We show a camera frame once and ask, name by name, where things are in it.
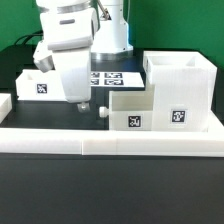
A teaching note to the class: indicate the white drawer cabinet box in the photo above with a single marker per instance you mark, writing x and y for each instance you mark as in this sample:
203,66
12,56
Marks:
183,89

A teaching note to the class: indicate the white foam border wall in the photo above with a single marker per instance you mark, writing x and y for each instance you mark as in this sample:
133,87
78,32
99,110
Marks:
137,143

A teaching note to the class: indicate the white marker tag sheet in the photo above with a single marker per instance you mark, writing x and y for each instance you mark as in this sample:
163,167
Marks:
116,79

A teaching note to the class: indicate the white drawer tagged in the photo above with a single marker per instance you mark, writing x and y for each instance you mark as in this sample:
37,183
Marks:
129,110
34,85

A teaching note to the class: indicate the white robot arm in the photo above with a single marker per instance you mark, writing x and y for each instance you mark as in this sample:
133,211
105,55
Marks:
111,39

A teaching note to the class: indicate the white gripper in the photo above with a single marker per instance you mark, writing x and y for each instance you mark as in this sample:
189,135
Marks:
66,47

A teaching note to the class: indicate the white drawer front tagged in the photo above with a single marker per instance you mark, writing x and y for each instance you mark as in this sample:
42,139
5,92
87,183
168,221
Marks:
129,110

